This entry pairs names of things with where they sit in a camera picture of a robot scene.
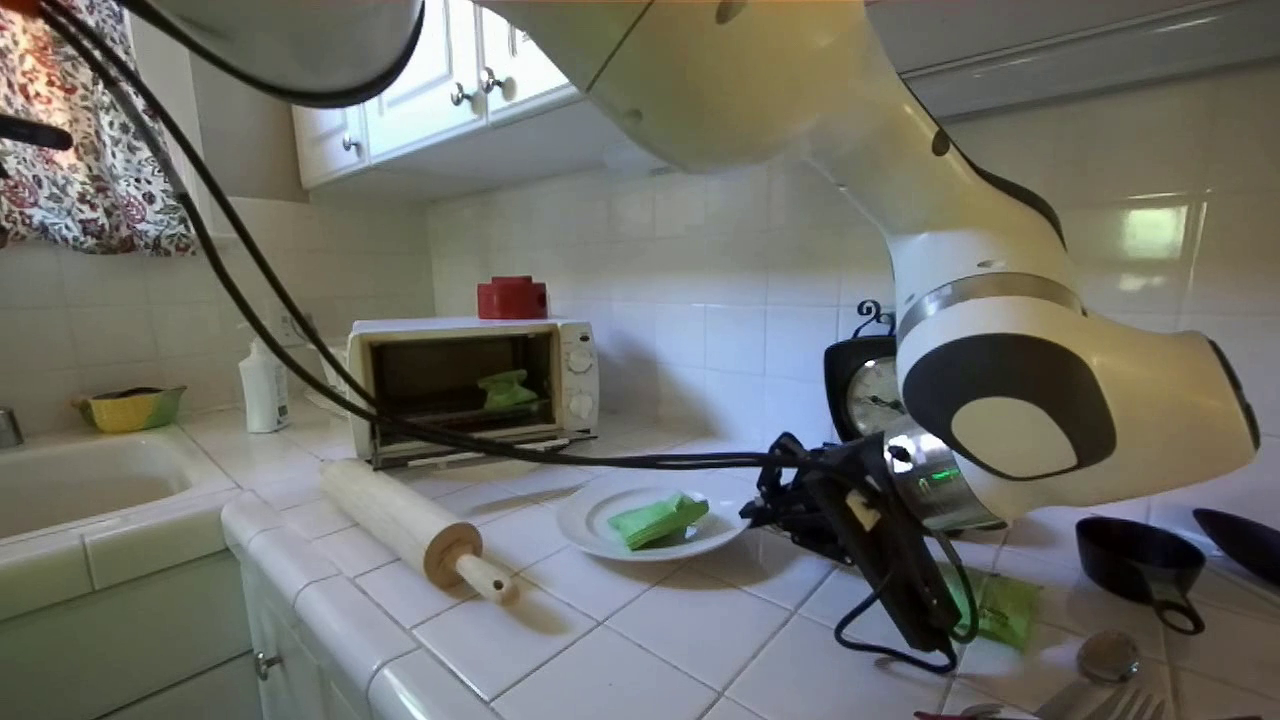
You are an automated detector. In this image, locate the green cloth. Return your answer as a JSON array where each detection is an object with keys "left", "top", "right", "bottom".
[{"left": 948, "top": 568, "right": 1048, "bottom": 660}]

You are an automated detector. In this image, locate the metal fork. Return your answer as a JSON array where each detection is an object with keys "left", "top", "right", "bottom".
[{"left": 1086, "top": 678, "right": 1181, "bottom": 720}]

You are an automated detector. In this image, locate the white plastic bottle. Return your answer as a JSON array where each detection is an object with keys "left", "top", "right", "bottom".
[{"left": 237, "top": 334, "right": 291, "bottom": 438}]

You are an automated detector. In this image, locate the red round container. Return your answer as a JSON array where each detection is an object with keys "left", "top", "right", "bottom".
[{"left": 472, "top": 270, "right": 557, "bottom": 324}]

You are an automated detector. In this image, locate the green object inside oven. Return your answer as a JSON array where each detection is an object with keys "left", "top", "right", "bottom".
[{"left": 474, "top": 363, "right": 544, "bottom": 419}]

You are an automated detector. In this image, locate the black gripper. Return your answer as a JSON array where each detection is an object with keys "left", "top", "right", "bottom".
[{"left": 739, "top": 426, "right": 900, "bottom": 536}]

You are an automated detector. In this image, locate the white toaster oven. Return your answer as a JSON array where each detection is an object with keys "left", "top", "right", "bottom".
[{"left": 339, "top": 310, "right": 609, "bottom": 476}]

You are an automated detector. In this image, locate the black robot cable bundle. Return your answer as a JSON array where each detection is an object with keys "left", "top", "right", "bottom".
[{"left": 30, "top": 0, "right": 806, "bottom": 476}]

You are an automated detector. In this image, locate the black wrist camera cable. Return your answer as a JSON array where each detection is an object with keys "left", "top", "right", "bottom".
[{"left": 827, "top": 522, "right": 983, "bottom": 678}]

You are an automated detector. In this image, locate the yellow bowl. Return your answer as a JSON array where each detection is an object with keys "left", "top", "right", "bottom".
[{"left": 72, "top": 381, "right": 192, "bottom": 434}]

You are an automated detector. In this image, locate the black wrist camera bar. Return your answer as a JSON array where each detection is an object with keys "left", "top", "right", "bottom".
[{"left": 810, "top": 455, "right": 968, "bottom": 660}]

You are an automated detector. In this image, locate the white upper cabinet door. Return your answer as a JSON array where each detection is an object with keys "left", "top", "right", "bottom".
[
  {"left": 472, "top": 0, "right": 579, "bottom": 115},
  {"left": 288, "top": 98, "right": 381, "bottom": 191},
  {"left": 354, "top": 24, "right": 480, "bottom": 161}
]

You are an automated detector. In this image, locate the wooden rolling pin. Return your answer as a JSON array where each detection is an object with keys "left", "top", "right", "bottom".
[{"left": 314, "top": 455, "right": 523, "bottom": 606}]

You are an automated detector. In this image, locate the metal spoon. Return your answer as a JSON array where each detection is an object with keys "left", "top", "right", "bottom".
[{"left": 1073, "top": 626, "right": 1146, "bottom": 686}]

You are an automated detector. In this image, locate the white round plate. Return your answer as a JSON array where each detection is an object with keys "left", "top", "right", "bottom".
[{"left": 548, "top": 471, "right": 760, "bottom": 563}]

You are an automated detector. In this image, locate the floral curtain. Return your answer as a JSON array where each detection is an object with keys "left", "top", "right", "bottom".
[{"left": 0, "top": 0, "right": 203, "bottom": 258}]

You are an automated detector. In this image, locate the green sachet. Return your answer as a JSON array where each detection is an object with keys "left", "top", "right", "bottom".
[{"left": 602, "top": 487, "right": 715, "bottom": 556}]

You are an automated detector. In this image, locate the black pan with handle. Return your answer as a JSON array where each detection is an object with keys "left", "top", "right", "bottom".
[{"left": 1073, "top": 512, "right": 1212, "bottom": 641}]

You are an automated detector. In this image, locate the black bracket bar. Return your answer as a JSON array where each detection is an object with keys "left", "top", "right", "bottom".
[{"left": 0, "top": 107, "right": 80, "bottom": 150}]

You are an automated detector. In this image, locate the white sink basin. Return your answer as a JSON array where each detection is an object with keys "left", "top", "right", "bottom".
[{"left": 0, "top": 422, "right": 248, "bottom": 542}]

